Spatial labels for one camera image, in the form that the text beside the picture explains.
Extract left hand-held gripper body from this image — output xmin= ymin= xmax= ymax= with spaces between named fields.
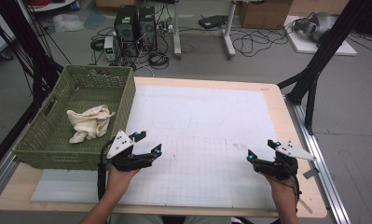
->
xmin=106 ymin=130 xmax=145 ymax=172

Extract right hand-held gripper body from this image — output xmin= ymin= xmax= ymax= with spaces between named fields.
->
xmin=261 ymin=140 xmax=317 ymax=181

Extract cream printed muslin cloth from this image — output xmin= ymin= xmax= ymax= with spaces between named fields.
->
xmin=66 ymin=104 xmax=117 ymax=145

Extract green woven basket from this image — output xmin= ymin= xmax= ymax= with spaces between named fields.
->
xmin=12 ymin=64 xmax=136 ymax=172

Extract person's right hand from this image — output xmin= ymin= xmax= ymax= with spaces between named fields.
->
xmin=264 ymin=175 xmax=298 ymax=204

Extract person's left hand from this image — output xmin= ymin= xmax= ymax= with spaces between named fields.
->
xmin=106 ymin=164 xmax=141 ymax=195

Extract grey tape piece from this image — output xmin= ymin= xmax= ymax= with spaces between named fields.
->
xmin=302 ymin=167 xmax=320 ymax=180

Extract white grid mat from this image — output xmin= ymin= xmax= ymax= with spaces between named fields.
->
xmin=31 ymin=84 xmax=278 ymax=209

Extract white power supply box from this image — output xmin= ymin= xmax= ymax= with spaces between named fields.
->
xmin=103 ymin=35 xmax=117 ymax=62

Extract white floor board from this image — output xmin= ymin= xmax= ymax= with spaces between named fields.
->
xmin=283 ymin=15 xmax=358 ymax=57

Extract black metal stand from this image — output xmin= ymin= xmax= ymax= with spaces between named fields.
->
xmin=277 ymin=0 xmax=372 ymax=135
xmin=0 ymin=0 xmax=64 ymax=110

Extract black computer tower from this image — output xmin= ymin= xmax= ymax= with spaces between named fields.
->
xmin=138 ymin=6 xmax=158 ymax=52
xmin=114 ymin=5 xmax=139 ymax=58

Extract white desk leg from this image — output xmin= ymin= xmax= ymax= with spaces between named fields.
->
xmin=172 ymin=0 xmax=183 ymax=60
xmin=222 ymin=0 xmax=238 ymax=59

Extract grey helmet-shaped device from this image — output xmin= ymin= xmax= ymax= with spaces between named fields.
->
xmin=293 ymin=11 xmax=338 ymax=43

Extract brown cardboard box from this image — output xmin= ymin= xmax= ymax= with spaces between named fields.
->
xmin=238 ymin=0 xmax=294 ymax=30

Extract clear plastic bag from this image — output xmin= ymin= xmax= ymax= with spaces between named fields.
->
xmin=52 ymin=13 xmax=86 ymax=34

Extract black flat device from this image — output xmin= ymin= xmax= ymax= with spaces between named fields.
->
xmin=198 ymin=14 xmax=228 ymax=30

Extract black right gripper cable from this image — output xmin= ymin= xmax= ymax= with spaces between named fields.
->
xmin=284 ymin=166 xmax=303 ymax=208

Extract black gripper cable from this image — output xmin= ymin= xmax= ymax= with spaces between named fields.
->
xmin=284 ymin=166 xmax=303 ymax=208
xmin=96 ymin=139 xmax=113 ymax=202

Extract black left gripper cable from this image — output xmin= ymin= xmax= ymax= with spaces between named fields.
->
xmin=96 ymin=139 xmax=113 ymax=202

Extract aluminium rail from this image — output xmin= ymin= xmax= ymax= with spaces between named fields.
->
xmin=0 ymin=148 xmax=20 ymax=204
xmin=285 ymin=98 xmax=351 ymax=224

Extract black coiled cables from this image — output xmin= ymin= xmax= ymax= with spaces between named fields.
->
xmin=147 ymin=50 xmax=171 ymax=70

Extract tangle of black floor cables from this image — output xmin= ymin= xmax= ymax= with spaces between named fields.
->
xmin=229 ymin=26 xmax=289 ymax=58

